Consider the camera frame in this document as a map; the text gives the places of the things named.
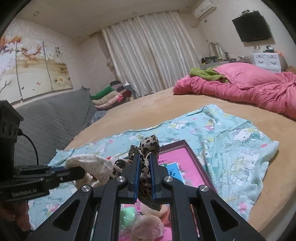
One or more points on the cherry blossom wall painting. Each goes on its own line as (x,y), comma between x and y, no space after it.
(30,68)

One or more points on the white floral scrunchie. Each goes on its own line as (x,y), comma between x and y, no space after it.
(97,169)

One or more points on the stack of folded clothes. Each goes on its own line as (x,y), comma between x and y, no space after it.
(113,95)

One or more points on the white drawer cabinet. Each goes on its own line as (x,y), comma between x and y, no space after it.
(273,62)

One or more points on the cluttered side table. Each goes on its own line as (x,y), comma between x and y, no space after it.
(217,57)

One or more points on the grey quilted headboard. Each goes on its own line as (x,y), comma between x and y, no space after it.
(51,124)

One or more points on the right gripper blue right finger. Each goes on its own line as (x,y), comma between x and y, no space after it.
(159,193)

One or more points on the white curtain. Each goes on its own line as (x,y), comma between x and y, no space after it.
(150,52)

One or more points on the tan round bed mattress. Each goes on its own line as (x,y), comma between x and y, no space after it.
(273,214)

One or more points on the pink quilted comforter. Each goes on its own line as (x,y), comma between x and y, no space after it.
(248,84)

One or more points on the dark floral pillow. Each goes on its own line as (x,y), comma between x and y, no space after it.
(97,116)

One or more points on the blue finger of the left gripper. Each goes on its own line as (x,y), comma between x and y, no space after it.
(60,169)
(74,173)

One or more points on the leopard print scrunchie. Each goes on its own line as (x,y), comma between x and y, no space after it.
(148,145)

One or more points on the cream teddy bear pink dress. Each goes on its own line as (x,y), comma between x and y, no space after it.
(151,224)

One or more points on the maroon shallow box tray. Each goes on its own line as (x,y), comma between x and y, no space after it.
(183,202)

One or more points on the white air conditioner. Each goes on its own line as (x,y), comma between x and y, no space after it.
(204,9)

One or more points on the green blanket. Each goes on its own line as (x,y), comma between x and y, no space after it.
(208,74)

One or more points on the black wall television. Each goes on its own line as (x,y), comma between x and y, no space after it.
(252,27)

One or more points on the person left hand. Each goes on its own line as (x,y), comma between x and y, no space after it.
(18,212)

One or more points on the green beauty sponge egg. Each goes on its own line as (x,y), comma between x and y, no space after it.
(128,216)

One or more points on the light blue cartoon print sheet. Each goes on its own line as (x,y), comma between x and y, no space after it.
(234,153)

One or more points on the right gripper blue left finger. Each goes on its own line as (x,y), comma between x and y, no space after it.
(134,171)

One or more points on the pink blue Chinese book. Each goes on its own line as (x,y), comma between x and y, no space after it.
(182,166)

